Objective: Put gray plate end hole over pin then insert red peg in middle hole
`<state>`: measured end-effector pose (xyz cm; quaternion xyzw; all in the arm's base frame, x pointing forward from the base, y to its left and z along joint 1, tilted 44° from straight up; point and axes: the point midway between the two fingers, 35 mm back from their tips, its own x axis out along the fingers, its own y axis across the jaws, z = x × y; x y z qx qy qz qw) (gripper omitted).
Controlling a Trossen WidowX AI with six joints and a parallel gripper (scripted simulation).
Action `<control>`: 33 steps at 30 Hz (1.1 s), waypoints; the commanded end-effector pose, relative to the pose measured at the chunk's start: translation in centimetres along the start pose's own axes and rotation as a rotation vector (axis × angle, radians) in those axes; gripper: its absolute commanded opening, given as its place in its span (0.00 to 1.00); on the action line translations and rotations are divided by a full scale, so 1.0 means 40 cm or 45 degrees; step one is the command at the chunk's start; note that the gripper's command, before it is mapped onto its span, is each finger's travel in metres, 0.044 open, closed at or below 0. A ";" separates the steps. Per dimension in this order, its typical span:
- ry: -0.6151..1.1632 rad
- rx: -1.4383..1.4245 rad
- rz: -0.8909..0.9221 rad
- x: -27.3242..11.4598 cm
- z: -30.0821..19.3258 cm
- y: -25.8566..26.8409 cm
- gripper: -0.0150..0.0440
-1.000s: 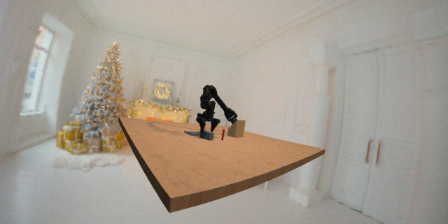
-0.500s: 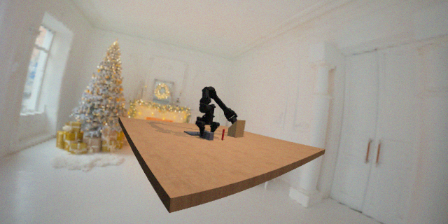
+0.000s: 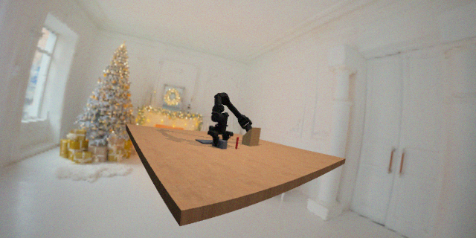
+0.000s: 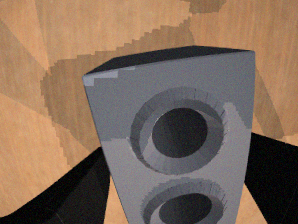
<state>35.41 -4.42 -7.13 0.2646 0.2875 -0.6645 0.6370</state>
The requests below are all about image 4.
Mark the grey plate with holes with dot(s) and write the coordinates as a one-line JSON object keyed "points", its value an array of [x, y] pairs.
{"points": [[175, 129]]}

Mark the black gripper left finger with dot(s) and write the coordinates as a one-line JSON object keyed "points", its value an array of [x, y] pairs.
{"points": [[80, 197]]}

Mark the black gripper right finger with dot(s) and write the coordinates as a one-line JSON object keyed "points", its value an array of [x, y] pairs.
{"points": [[272, 179]]}

